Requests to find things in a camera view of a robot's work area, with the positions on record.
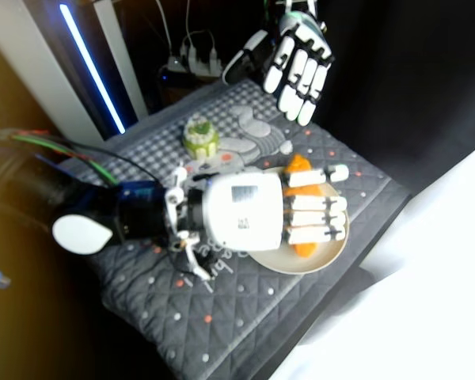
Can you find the green and white toy cake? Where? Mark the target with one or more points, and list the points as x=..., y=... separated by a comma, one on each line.
x=200, y=136

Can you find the orange toy bread loaf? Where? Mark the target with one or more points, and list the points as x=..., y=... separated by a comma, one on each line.
x=297, y=163

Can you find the cream round plate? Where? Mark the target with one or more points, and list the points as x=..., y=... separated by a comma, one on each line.
x=320, y=257

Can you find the grey quilt with printed bear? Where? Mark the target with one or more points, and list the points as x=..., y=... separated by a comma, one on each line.
x=241, y=308

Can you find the white power strip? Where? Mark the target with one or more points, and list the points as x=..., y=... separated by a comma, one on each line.
x=200, y=67

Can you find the blue-white LED light strip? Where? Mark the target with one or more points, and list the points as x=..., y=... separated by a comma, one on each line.
x=91, y=67

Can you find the white frame post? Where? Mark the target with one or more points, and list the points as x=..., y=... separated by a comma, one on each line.
x=120, y=59

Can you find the wide white frame panel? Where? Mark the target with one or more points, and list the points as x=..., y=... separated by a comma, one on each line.
x=35, y=67

